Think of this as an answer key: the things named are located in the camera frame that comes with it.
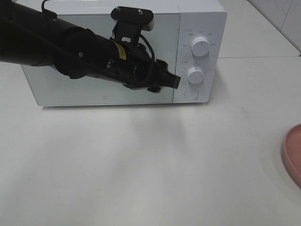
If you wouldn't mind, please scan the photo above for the round white door button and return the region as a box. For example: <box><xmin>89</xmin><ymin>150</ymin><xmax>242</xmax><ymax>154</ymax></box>
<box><xmin>184</xmin><ymin>89</ymin><xmax>199</xmax><ymax>101</ymax></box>

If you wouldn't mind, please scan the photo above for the upper white power knob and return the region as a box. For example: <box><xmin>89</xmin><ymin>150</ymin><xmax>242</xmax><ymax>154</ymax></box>
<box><xmin>190</xmin><ymin>35</ymin><xmax>210</xmax><ymax>57</ymax></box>

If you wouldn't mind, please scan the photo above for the white timer knob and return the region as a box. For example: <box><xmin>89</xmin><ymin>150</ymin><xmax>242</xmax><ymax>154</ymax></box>
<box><xmin>187</xmin><ymin>67</ymin><xmax>205</xmax><ymax>84</ymax></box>

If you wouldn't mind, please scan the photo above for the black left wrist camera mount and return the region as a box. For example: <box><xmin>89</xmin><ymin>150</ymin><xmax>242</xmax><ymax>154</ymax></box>
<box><xmin>111</xmin><ymin>6</ymin><xmax>154</xmax><ymax>47</ymax></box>

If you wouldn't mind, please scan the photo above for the pink round plate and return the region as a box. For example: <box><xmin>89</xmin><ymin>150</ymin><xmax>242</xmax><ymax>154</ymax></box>
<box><xmin>281</xmin><ymin>124</ymin><xmax>301</xmax><ymax>188</ymax></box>

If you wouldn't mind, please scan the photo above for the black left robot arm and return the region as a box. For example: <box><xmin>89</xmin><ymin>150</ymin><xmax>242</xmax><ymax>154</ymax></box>
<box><xmin>0</xmin><ymin>0</ymin><xmax>181</xmax><ymax>93</ymax></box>

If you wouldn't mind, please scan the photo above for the white microwave oven body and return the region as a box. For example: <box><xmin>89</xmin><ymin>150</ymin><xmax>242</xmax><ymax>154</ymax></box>
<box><xmin>21</xmin><ymin>0</ymin><xmax>228</xmax><ymax>109</ymax></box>

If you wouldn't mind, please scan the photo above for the white microwave door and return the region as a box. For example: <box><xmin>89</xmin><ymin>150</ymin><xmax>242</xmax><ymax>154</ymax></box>
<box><xmin>22</xmin><ymin>14</ymin><xmax>179</xmax><ymax>106</ymax></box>

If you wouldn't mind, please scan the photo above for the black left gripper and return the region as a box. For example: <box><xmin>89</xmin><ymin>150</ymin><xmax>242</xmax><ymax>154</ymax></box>
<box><xmin>107</xmin><ymin>35</ymin><xmax>181</xmax><ymax>93</ymax></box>

